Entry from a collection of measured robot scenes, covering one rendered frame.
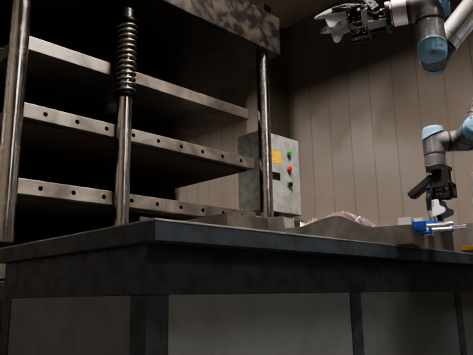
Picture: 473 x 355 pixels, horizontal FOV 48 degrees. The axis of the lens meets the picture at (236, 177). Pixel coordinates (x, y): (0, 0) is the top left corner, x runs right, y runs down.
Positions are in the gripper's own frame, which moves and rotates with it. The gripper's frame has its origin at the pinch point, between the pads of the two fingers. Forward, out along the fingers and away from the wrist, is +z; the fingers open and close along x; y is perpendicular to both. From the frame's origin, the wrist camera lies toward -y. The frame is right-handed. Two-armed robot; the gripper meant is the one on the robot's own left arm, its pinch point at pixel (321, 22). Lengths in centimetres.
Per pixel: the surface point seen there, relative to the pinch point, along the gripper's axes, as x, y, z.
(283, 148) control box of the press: 108, -10, 46
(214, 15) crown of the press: 39, -45, 56
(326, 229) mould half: 21, 58, 5
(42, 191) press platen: -6, 46, 90
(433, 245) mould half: 58, 56, -23
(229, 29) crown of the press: 48, -43, 52
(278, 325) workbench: -16, 88, 7
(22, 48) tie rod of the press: -26, 5, 89
